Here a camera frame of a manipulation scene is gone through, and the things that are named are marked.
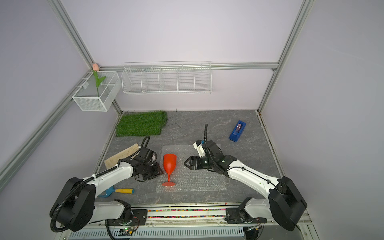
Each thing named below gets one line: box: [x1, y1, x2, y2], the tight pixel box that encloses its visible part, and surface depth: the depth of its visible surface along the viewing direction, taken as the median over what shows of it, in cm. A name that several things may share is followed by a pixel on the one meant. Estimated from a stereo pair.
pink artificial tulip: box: [92, 63, 107, 97], surface depth 92 cm
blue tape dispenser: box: [228, 120, 247, 143], surface depth 104 cm
